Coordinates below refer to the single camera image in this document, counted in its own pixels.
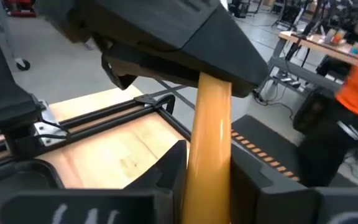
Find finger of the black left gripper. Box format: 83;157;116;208
82;0;270;98
101;43;200;91

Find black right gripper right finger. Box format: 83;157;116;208
230;144;358;224

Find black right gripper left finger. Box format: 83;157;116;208
0;139;188;224

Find metal spoon yellow-orange handle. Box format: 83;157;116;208
180;72;233;224

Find red tool cart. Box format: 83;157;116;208
3;0;37;18

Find black caster wheel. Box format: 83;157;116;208
15;58;31;72

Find black office chair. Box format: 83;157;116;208
298;99;358;187

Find black hazard-striped floor mat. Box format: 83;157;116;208
231;114;306;187

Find wooden work table grey legs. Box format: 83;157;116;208
267;30;358;97

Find black equipment box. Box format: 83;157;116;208
293;89;337;135

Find black frame clip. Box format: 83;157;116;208
133;93;177;115

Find black aluminium table frame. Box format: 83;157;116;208
0;92;193;175

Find black floor cables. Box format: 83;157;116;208
253;88;295;121

